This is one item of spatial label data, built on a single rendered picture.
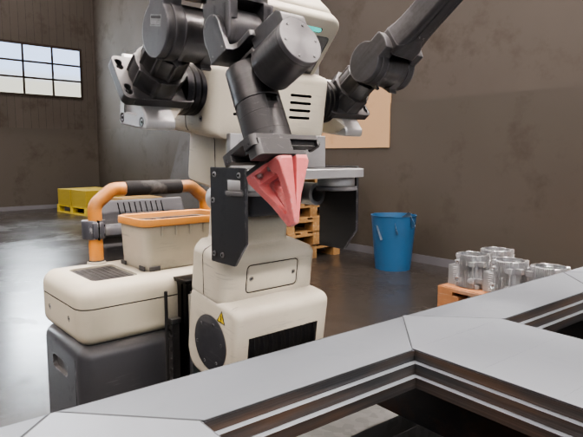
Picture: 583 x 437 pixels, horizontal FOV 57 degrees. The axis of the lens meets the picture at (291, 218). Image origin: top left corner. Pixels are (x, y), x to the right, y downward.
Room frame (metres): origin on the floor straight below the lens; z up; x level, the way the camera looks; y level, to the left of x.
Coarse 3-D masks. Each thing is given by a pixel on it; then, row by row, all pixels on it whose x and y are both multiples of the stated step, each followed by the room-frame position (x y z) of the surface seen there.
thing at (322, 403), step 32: (512, 320) 0.70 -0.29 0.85; (544, 320) 0.74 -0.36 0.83; (576, 320) 0.79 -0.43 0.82; (416, 352) 0.58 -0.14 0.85; (320, 384) 0.49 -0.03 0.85; (352, 384) 0.51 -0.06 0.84; (384, 384) 0.54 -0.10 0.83; (416, 384) 0.56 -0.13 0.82; (448, 384) 0.53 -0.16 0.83; (480, 384) 0.51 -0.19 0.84; (512, 384) 0.49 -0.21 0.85; (224, 416) 0.43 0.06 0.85; (256, 416) 0.45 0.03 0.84; (288, 416) 0.46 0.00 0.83; (320, 416) 0.47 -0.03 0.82; (512, 416) 0.47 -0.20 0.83; (544, 416) 0.46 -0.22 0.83; (576, 416) 0.44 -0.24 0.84
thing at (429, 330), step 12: (408, 324) 0.67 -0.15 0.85; (420, 324) 0.67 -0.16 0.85; (432, 324) 0.67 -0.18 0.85; (444, 324) 0.67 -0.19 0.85; (456, 324) 0.67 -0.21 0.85; (468, 324) 0.67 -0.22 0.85; (480, 324) 0.67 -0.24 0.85; (420, 336) 0.62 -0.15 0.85; (432, 336) 0.62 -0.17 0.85; (444, 336) 0.62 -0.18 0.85
